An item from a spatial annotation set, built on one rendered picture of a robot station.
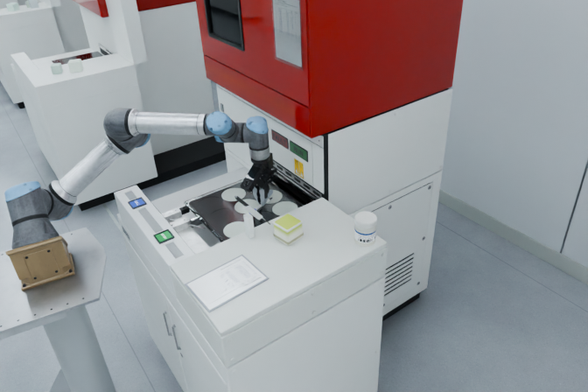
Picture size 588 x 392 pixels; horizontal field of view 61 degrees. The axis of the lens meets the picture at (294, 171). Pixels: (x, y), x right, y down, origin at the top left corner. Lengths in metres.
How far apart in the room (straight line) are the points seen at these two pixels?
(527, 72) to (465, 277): 1.18
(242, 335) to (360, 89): 0.92
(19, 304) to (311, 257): 0.99
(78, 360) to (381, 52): 1.64
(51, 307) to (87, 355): 0.41
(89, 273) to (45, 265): 0.15
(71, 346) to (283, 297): 0.98
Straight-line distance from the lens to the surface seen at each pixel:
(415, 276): 2.66
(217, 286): 1.54
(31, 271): 1.95
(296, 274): 1.55
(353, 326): 1.81
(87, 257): 2.03
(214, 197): 2.05
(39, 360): 2.92
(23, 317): 1.89
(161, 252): 1.72
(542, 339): 2.86
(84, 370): 2.27
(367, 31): 1.76
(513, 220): 3.32
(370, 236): 1.63
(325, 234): 1.70
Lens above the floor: 2.01
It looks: 31 degrees down
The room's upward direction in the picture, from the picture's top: 3 degrees counter-clockwise
